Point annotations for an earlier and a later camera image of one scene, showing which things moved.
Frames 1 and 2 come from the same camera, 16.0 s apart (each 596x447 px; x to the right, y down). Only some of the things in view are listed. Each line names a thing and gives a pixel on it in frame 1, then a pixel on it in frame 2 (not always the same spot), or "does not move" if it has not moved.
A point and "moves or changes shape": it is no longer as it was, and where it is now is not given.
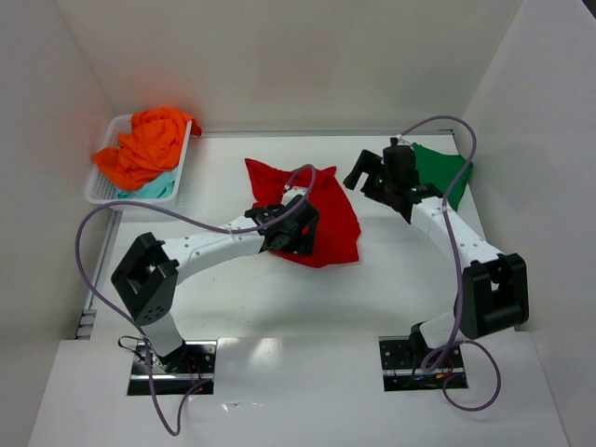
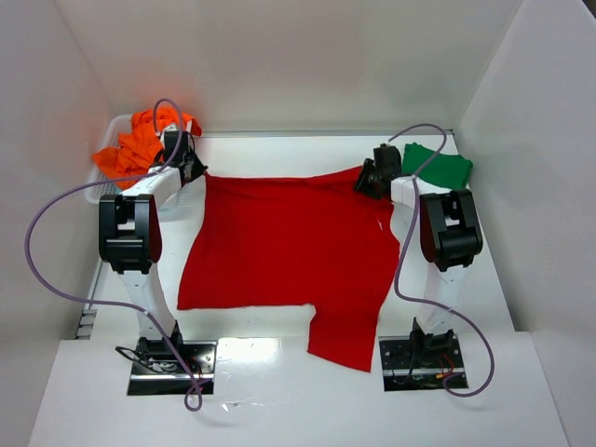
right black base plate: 410,366 does not move
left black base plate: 174,373 does not move
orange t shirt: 155,142 does not move
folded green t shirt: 439,170 does not move
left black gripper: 292,231 to 192,166
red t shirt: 337,234 moves or changes shape
